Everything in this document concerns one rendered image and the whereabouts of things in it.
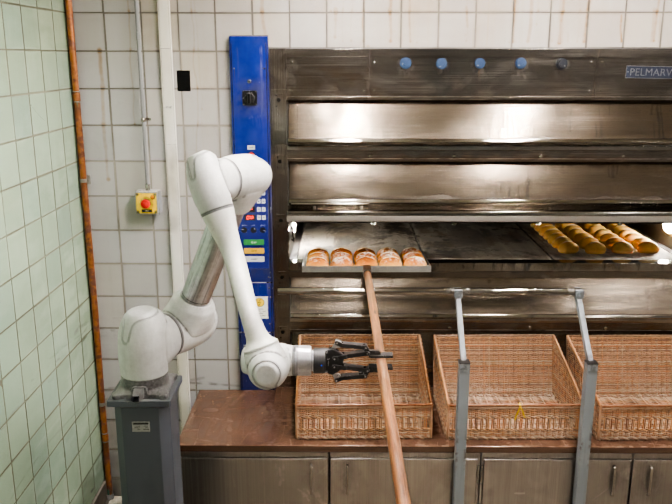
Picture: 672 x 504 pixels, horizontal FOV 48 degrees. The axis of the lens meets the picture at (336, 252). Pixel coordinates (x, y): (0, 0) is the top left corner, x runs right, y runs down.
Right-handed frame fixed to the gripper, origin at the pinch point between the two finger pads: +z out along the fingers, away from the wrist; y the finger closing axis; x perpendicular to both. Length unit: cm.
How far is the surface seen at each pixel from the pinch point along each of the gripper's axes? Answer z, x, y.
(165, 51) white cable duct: -84, -116, -89
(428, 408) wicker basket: 24, -66, 48
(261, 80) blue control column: -44, -114, -77
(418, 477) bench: 21, -61, 76
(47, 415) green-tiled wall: -124, -59, 48
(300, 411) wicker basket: -27, -66, 50
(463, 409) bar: 36, -55, 43
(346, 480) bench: -8, -60, 76
